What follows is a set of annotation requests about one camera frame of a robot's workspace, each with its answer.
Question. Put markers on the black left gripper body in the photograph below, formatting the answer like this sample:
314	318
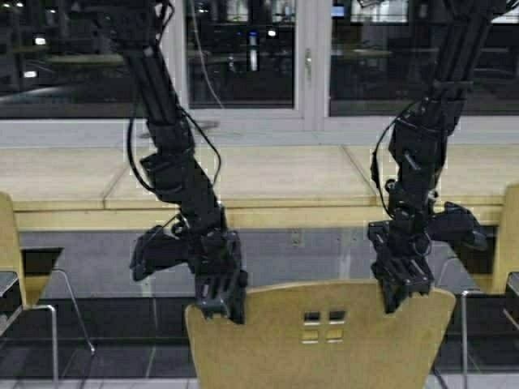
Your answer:
216	262

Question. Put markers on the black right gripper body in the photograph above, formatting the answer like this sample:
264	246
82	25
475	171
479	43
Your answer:
399	267

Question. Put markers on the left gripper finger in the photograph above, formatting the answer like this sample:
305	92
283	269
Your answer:
235	313

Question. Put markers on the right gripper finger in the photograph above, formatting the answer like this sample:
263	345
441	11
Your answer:
393	296

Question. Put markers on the yellow wooden chair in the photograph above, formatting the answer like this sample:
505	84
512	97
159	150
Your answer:
34	268
321	334

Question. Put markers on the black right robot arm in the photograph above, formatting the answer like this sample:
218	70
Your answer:
419	144

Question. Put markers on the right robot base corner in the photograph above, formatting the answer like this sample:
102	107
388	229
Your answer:
511	299

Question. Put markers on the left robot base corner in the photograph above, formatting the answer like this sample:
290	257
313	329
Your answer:
11	299

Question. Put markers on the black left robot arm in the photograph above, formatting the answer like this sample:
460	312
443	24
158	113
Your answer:
174	175

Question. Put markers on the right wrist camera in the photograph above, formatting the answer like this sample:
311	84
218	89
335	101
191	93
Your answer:
457	225

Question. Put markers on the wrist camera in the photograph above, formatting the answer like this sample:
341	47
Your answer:
457	225
157	250

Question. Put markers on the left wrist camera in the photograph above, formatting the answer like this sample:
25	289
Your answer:
157	250

